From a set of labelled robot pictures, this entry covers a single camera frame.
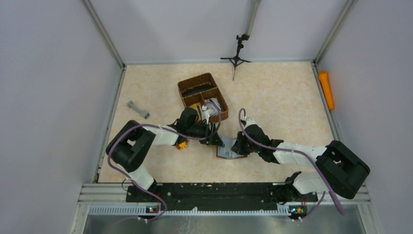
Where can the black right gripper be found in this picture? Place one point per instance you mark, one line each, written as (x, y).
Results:
(238, 147)

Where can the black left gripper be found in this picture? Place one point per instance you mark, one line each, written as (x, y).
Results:
(211, 136)

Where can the brown leather card holder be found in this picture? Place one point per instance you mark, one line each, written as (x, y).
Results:
(225, 151)

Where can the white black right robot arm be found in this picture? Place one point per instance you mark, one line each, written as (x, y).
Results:
(338, 170)

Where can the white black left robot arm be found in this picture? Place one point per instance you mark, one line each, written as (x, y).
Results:
(130, 146)

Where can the gold cards in basket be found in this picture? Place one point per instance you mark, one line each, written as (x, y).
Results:
(196, 106)

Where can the silver cards in basket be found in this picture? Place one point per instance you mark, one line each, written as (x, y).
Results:
(214, 104)

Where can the black cards in basket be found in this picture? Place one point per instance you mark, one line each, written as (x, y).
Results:
(196, 89)

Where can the yellow toy car block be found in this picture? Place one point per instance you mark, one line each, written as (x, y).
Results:
(181, 144)

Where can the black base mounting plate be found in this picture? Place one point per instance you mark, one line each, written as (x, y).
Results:
(219, 196)

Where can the brown wicker divided basket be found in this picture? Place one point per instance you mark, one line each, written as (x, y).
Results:
(205, 78)

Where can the black mini tripod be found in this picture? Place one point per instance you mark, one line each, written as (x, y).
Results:
(237, 60)

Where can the grey plastic dumbbell piece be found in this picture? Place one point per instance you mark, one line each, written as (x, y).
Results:
(144, 114)

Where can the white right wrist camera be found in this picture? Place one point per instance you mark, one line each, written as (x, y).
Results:
(246, 122)

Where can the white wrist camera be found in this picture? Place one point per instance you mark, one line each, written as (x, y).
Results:
(207, 112)
(246, 122)

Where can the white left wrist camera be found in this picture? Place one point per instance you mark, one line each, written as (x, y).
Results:
(207, 112)

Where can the orange cylinder handle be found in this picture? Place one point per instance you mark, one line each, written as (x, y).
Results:
(324, 81)

